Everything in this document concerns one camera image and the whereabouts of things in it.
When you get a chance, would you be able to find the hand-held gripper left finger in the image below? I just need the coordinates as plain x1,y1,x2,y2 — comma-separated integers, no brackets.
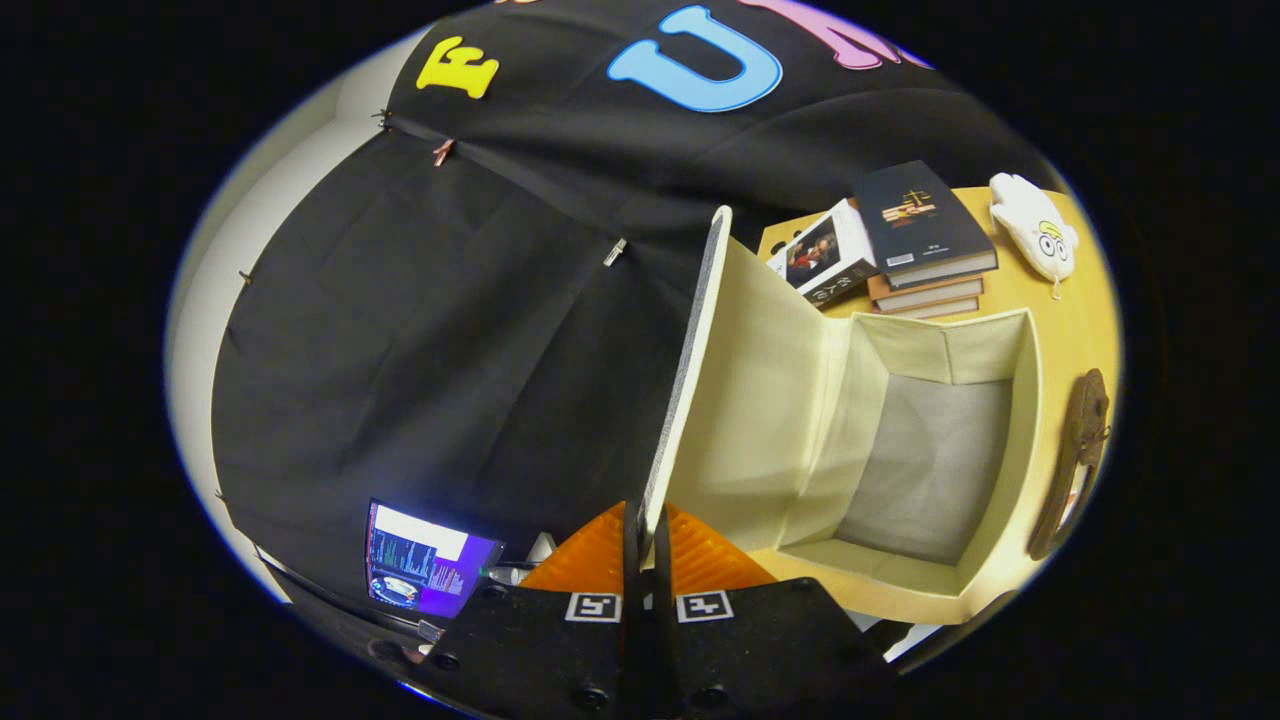
408,502,647,720

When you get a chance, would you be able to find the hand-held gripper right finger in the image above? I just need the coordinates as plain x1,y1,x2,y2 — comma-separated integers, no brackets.
648,503,893,720

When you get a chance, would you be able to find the grey and cream storage box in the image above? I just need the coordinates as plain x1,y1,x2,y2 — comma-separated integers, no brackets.
640,205,1043,626

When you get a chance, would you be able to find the brown fuzzy slipper shoe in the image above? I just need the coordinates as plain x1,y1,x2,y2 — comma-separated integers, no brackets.
1028,368,1113,561

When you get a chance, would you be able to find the tan hardcover book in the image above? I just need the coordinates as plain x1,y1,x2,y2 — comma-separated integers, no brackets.
882,297,982,322

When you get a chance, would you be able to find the brown hardcover book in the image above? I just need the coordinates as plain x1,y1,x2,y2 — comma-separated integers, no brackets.
866,272,986,314

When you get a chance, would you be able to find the white picture cover book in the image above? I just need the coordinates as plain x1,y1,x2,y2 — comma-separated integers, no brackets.
765,198,879,309

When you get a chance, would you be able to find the black cover book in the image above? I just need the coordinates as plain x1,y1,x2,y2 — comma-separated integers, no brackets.
853,160,999,291

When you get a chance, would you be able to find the white plush toy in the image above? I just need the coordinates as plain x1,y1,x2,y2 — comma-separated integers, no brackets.
988,172,1079,299

